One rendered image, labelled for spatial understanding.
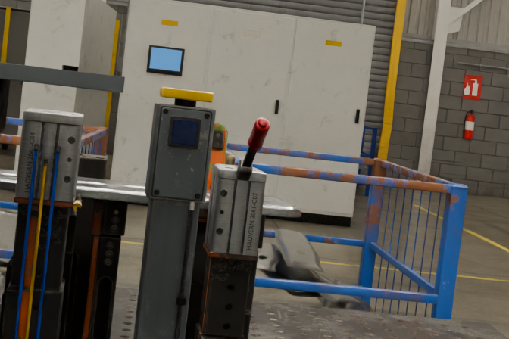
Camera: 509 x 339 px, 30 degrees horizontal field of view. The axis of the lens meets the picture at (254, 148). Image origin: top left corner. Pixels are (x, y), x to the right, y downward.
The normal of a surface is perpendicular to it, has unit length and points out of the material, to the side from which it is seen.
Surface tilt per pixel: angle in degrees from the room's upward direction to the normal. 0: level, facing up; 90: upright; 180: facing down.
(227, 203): 90
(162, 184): 90
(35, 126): 90
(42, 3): 90
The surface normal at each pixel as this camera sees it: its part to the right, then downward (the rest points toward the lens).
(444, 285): 0.10, 0.07
